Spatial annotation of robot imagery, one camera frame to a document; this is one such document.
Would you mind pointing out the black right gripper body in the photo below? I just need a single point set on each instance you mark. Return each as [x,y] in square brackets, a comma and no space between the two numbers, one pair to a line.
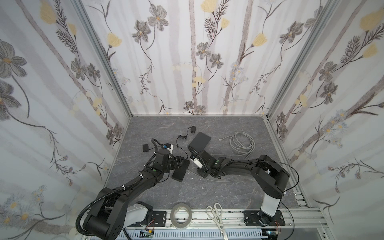
[205,164]

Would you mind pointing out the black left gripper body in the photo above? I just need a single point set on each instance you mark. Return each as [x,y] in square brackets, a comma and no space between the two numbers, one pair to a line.
[176,163]

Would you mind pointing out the black ribbed network switch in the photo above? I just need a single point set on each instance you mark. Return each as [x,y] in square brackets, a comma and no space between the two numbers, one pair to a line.
[180,173]

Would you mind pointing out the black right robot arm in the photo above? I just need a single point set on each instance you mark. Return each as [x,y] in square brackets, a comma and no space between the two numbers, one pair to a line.
[271,176]

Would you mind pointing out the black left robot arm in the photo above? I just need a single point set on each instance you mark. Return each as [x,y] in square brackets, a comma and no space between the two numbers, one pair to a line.
[105,216]

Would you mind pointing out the clear tape roll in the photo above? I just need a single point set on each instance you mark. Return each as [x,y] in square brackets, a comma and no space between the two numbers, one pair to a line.
[181,216]

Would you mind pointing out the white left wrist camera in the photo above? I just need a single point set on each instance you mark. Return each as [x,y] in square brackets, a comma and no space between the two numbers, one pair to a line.
[169,147]

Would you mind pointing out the dark grey flat switch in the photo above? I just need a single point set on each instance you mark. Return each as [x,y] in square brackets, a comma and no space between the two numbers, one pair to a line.
[199,142]

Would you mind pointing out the small black adapter with cable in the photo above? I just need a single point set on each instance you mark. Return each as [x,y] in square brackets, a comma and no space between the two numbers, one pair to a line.
[191,130]

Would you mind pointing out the white handled scissors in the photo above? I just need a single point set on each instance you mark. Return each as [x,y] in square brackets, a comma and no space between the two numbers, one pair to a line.
[215,213]

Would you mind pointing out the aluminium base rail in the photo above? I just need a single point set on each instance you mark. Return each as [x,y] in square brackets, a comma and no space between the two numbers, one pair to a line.
[286,218]

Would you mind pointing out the white slotted cable duct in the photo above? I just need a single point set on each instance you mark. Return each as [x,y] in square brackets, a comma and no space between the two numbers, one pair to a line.
[197,234]

